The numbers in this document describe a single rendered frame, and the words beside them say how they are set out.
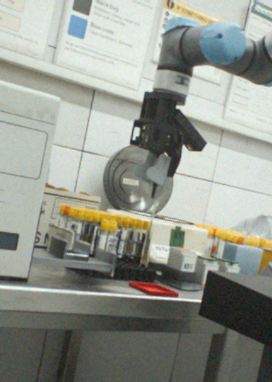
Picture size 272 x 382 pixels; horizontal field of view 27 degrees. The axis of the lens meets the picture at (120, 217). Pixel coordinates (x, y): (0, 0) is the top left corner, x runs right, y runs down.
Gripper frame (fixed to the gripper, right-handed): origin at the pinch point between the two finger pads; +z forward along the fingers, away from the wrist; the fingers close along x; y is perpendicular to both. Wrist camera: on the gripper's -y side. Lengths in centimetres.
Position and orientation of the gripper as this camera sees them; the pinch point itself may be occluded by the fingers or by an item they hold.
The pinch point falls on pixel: (158, 193)
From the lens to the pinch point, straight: 119.8
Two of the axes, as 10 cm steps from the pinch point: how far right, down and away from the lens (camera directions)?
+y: -8.1, -1.3, -5.7
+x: 5.5, 1.6, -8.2
